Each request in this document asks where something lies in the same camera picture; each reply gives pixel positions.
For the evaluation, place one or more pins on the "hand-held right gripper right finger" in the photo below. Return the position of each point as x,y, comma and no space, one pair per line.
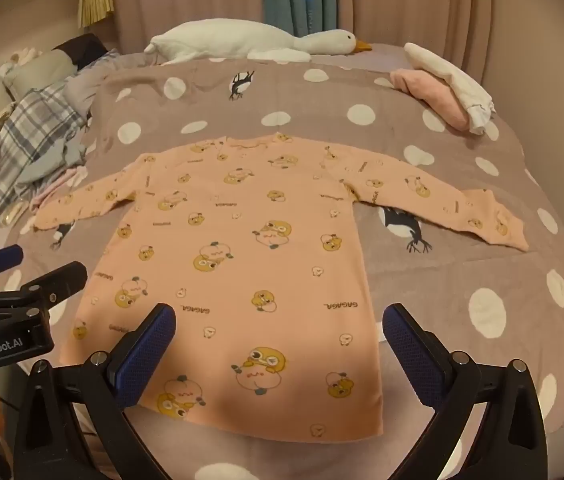
410,352

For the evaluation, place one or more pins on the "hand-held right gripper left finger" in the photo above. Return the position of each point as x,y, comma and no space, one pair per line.
148,347

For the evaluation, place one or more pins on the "pink cartoon print shirt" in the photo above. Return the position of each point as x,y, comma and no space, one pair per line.
262,280

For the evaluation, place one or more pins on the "pale pink cloth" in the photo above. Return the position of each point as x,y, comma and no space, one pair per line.
57,187

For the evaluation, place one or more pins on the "blue plaid cloth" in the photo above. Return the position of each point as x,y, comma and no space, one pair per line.
27,120

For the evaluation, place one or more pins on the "grey-green bolster pillow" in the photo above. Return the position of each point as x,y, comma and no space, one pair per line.
42,70

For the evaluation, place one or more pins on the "small white plush toy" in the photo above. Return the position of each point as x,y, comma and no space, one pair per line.
24,56

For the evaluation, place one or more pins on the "dark brown cloth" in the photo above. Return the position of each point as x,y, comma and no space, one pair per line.
84,50

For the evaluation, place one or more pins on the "folded pink cloth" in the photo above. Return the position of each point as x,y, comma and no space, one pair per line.
431,96

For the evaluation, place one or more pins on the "mauve polka dot blanket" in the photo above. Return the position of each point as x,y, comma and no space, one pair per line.
322,100

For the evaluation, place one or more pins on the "folded white cloth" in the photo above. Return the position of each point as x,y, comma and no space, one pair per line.
456,77

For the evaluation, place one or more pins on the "white goose plush toy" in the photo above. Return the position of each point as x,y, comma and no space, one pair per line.
222,37

